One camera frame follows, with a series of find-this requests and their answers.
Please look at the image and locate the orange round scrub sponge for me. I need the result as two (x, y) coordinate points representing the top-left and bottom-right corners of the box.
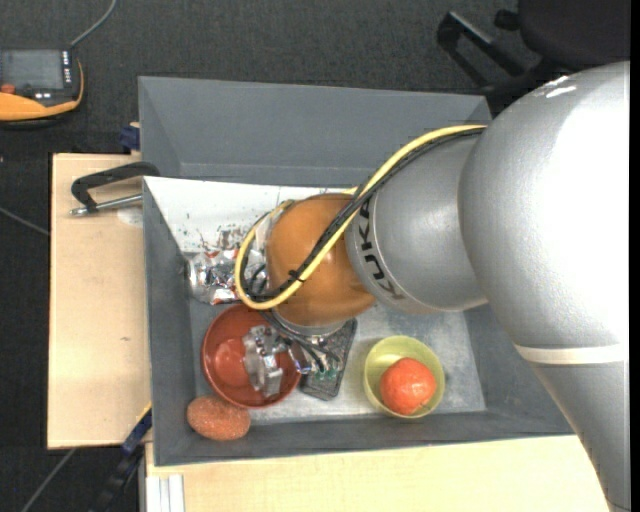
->
(186, 395), (252, 442)

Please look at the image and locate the pale wood board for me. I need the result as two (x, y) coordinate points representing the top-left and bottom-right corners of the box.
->
(47, 152), (154, 450)

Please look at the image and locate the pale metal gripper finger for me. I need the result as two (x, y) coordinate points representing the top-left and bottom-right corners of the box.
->
(242, 325), (278, 392)
(260, 351), (286, 399)

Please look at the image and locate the orange fruit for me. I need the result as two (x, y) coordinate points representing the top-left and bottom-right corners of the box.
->
(379, 356), (438, 417)

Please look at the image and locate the grey metal bin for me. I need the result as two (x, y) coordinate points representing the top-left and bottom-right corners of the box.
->
(137, 75), (576, 467)

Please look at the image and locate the yellow-green cup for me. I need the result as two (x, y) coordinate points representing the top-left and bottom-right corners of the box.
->
(363, 335), (447, 420)

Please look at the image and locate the red bowl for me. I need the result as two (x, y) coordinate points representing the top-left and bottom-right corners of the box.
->
(200, 303), (303, 409)

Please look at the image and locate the crumpled silver foil packet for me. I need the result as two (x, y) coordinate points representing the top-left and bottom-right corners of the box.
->
(186, 243), (272, 307)

